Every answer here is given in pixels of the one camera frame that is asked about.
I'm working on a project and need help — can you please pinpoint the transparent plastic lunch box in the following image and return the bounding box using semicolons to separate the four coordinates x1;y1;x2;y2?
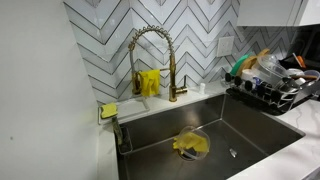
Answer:
251;55;288;86

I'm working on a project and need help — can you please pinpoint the dish brush in caddy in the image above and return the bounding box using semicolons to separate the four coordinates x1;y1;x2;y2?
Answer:
112;116;123;145

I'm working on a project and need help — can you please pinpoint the gold spring kitchen faucet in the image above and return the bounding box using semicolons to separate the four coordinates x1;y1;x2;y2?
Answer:
128;25;187;102

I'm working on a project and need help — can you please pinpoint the yellow rubber glove on faucet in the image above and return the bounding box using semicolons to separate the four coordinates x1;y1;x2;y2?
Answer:
139;69;160;96

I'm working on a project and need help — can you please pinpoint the clear sponge tray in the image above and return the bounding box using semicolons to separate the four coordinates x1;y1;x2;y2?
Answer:
98;97;150;125

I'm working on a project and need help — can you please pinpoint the yellow green sponge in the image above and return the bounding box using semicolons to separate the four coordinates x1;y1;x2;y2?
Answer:
100;103;118;119

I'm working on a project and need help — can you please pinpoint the clear glass bowl in sink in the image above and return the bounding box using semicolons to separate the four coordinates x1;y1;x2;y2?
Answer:
173;126;210;160

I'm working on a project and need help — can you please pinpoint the clear sink caddy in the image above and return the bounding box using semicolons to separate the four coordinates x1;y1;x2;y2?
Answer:
116;127;133;155

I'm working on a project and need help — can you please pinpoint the stainless steel sink basin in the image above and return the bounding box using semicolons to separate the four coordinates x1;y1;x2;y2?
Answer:
117;94;303;180

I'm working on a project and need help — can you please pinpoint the wooden cutting board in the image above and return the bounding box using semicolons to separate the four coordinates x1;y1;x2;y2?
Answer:
236;48;270;76

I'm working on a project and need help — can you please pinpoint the sink drain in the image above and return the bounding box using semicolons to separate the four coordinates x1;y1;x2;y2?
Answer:
229;148;237;158

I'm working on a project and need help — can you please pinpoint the white upper cabinet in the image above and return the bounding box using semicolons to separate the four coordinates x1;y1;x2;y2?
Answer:
237;0;320;27

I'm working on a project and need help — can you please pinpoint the clear bowl far right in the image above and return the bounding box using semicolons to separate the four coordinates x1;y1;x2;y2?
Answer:
304;70;320;81

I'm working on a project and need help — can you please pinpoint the white wall outlet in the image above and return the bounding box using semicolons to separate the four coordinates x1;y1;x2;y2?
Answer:
217;36;234;57

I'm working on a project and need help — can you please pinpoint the white mug blue handle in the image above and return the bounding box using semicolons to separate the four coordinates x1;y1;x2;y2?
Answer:
241;69;261;88

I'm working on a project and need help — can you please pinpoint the black wire dish rack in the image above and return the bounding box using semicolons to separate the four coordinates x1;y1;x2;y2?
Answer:
225;73;320;115

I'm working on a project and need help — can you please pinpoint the orange handled utensil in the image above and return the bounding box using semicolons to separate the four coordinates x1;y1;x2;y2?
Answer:
292;53;306;68

